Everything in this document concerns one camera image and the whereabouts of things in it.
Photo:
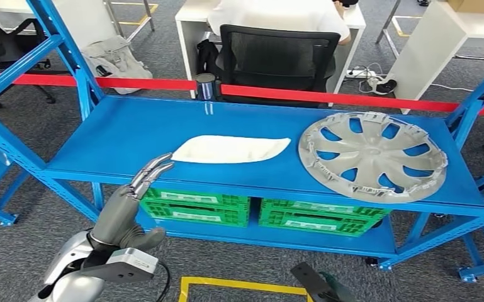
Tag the person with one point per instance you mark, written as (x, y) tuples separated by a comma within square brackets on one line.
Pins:
[(279, 14)]

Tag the white plastic car part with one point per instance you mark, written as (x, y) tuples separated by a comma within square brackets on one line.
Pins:
[(229, 149)]

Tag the black bag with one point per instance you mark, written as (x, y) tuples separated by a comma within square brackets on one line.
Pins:
[(206, 58)]

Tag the grey backpack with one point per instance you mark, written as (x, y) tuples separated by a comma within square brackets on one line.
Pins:
[(116, 62)]

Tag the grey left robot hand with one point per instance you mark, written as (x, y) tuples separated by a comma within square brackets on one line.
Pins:
[(116, 216)]

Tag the black mesh office chair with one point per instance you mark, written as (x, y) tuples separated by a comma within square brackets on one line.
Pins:
[(275, 58)]

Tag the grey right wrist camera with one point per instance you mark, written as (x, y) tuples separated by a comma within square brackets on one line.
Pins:
[(308, 279)]

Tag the red barrier belt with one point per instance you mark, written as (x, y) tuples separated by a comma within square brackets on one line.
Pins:
[(350, 99), (141, 83)]

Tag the white desk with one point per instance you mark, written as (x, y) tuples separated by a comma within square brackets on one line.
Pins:
[(87, 21), (187, 25), (433, 41)]

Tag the cardboard box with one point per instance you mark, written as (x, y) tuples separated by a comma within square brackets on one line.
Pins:
[(475, 5)]

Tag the yellow floor tape square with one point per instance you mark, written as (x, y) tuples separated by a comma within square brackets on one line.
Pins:
[(241, 284)]

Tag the white power strip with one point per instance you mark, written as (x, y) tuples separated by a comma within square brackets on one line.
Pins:
[(360, 73)]

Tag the black plastic tube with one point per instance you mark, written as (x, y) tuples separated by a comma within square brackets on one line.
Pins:
[(377, 224)]

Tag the chrome barrier post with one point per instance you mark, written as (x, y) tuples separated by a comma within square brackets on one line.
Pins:
[(206, 87)]

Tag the silver wheel hubcap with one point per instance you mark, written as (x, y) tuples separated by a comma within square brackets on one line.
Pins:
[(371, 157)]

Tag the black power adapter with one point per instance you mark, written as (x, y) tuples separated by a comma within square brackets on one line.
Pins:
[(385, 86)]

